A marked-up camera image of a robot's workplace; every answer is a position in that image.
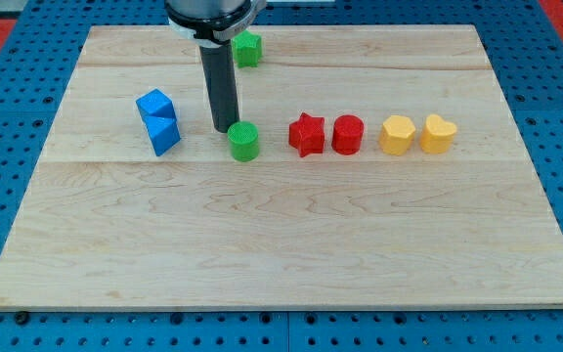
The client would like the blue cube block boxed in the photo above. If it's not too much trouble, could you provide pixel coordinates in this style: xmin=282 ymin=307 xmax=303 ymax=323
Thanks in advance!
xmin=136 ymin=89 xmax=177 ymax=119

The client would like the blue triangular prism block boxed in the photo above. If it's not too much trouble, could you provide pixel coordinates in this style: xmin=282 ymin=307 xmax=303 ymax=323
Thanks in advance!
xmin=143 ymin=115 xmax=181 ymax=156

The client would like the red star block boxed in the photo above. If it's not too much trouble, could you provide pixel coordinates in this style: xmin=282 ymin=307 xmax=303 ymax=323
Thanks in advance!
xmin=288 ymin=112 xmax=325 ymax=157

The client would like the light wooden board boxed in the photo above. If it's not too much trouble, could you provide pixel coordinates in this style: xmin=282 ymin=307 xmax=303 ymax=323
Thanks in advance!
xmin=0 ymin=24 xmax=563 ymax=312

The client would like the green cylinder block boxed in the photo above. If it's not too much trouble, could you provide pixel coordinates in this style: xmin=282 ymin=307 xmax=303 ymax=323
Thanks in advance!
xmin=227 ymin=121 xmax=260 ymax=162

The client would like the green star block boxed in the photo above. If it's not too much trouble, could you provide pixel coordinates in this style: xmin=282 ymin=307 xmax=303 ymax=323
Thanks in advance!
xmin=232 ymin=30 xmax=263 ymax=67

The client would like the yellow hexagon block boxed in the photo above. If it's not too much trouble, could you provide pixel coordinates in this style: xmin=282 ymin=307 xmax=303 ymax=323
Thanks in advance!
xmin=378 ymin=115 xmax=416 ymax=155

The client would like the yellow heart block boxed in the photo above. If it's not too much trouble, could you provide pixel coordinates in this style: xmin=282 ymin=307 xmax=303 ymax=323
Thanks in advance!
xmin=419 ymin=114 xmax=457 ymax=154

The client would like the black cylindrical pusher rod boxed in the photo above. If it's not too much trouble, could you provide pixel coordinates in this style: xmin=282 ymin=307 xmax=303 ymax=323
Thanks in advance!
xmin=199 ymin=42 xmax=239 ymax=133

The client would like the red cylinder block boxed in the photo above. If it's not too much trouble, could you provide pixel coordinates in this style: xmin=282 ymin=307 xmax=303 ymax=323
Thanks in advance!
xmin=331 ymin=114 xmax=365 ymax=155

